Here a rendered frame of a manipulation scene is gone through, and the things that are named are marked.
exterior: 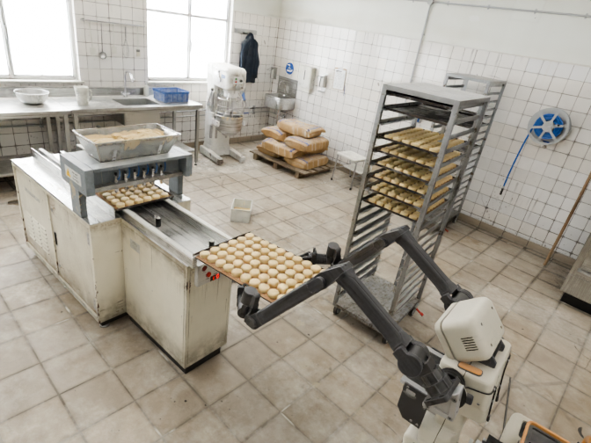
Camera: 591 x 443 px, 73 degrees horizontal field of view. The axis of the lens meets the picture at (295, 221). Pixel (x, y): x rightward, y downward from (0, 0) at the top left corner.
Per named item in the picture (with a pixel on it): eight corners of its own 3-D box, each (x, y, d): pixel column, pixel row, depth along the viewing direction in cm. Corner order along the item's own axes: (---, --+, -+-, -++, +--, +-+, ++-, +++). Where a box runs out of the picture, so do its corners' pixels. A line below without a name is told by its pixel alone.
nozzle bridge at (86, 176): (64, 205, 254) (58, 153, 239) (165, 184, 306) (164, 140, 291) (89, 225, 236) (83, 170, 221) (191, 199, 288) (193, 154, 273)
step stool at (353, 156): (370, 186, 615) (377, 158, 595) (350, 190, 588) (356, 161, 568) (350, 176, 645) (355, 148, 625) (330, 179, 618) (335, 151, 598)
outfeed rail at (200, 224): (76, 151, 340) (76, 143, 337) (80, 150, 342) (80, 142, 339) (234, 252, 232) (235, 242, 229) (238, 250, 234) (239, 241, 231)
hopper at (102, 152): (74, 152, 243) (71, 130, 237) (156, 142, 284) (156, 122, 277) (97, 167, 228) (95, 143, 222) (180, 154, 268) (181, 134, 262)
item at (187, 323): (125, 321, 287) (119, 208, 248) (167, 301, 312) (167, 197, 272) (184, 380, 249) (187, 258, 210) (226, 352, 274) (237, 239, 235)
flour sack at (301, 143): (303, 154, 585) (305, 143, 577) (282, 146, 606) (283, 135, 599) (331, 148, 638) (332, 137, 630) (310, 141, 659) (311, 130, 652)
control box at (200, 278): (193, 284, 222) (194, 264, 216) (227, 270, 240) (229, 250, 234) (198, 287, 221) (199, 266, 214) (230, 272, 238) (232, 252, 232)
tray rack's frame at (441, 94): (384, 345, 297) (463, 101, 218) (329, 312, 323) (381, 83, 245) (419, 308, 344) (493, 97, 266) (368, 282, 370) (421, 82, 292)
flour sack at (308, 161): (302, 171, 598) (304, 162, 591) (281, 163, 620) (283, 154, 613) (330, 163, 650) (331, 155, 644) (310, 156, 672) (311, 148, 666)
